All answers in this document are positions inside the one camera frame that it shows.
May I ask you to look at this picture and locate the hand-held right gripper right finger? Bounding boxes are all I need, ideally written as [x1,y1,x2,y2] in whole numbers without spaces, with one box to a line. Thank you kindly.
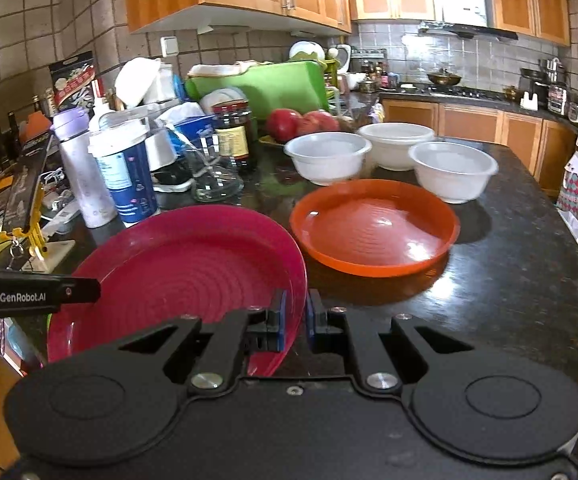
[306,289,474,395]

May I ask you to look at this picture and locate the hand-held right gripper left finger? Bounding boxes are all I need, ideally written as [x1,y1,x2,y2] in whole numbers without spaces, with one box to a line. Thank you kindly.
[117,289,288,396]

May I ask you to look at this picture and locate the orange plastic plate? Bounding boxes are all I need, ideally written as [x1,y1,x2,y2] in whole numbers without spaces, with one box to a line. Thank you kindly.
[289,179,461,278]

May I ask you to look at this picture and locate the magenta plastic plate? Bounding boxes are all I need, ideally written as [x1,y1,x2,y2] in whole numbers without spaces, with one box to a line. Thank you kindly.
[46,204,309,378]

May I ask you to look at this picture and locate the white plastic bowl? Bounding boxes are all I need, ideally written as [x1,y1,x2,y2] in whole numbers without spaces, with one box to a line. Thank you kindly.
[409,141,498,204]
[284,132,373,186]
[358,122,436,171]

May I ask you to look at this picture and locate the black carton with yellow clamp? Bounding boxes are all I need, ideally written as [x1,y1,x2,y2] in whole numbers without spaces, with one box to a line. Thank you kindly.
[0,132,56,262]

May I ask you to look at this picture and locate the lavender water bottle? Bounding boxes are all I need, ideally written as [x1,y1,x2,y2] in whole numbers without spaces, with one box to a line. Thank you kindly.
[52,109,118,228]

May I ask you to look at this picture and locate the blue and white tub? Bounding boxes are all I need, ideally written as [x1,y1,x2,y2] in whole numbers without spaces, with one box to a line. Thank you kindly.
[88,125,159,226]

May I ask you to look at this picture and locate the clear glass cup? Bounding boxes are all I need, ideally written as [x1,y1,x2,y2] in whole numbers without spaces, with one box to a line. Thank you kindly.
[185,149,245,202]

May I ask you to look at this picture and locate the dark sauce jar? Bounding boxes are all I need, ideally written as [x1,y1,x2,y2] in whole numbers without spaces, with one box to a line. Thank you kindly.
[212,100,258,171]

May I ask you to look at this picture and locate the red apples on tray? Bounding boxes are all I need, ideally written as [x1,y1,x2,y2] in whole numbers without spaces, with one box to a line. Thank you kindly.
[266,108,303,142]

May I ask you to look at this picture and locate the red pomegranate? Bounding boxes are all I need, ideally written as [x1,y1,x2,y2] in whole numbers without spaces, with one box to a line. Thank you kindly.
[301,111,340,134]

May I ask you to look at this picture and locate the blue tissue packet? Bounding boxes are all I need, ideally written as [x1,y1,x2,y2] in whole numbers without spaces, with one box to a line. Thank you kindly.
[169,115,218,154]

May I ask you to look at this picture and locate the white bottle with red cap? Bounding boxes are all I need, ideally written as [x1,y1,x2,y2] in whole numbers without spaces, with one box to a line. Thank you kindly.
[92,80,116,117]

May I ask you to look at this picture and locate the red and black box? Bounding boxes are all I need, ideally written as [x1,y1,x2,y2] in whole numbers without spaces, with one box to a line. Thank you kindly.
[49,51,96,114]

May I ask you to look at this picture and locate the white dishes in rack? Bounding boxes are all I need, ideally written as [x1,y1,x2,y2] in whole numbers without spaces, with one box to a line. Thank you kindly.
[201,87,248,114]

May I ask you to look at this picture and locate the green cutting board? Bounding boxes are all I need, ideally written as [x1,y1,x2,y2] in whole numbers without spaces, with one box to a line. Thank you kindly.
[185,60,331,117]

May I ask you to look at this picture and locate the white paper bag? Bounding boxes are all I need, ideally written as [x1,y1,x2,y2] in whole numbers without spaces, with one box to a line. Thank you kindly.
[114,57,163,108]

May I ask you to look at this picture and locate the green dish rack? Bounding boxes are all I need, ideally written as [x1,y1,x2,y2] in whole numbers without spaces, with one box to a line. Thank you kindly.
[319,57,341,90]

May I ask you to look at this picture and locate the wooden lower cabinets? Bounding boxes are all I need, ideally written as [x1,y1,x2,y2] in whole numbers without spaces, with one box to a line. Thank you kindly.
[381,99,578,193]

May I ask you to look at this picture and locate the white plate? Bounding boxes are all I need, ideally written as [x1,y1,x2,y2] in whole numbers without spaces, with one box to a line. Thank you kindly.
[289,41,326,61]

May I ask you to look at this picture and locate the gas stove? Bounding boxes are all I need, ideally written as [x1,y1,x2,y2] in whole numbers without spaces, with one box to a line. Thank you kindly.
[429,87,508,101]

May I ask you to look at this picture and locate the black wok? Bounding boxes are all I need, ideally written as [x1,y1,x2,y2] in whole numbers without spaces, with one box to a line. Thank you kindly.
[427,69,462,86]

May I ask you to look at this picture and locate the range hood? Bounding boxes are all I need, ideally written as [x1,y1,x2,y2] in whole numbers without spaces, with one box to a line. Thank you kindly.
[418,22,518,42]

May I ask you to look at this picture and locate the stainless steel pot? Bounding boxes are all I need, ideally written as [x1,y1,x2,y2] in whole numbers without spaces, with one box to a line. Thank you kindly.
[539,58,568,86]

